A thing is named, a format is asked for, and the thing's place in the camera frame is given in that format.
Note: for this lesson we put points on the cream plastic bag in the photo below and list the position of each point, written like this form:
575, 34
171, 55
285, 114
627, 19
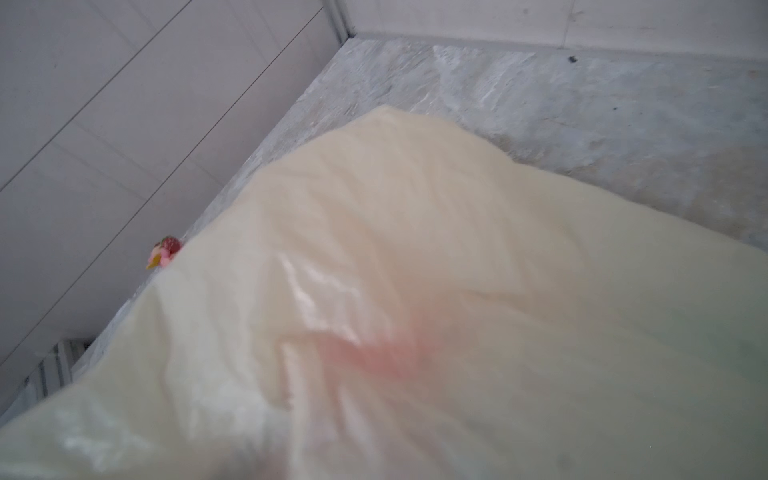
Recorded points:
398, 299

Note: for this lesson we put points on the small pink toy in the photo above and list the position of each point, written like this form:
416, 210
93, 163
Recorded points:
164, 252

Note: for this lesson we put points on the aluminium mounting rail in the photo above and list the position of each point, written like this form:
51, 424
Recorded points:
54, 372

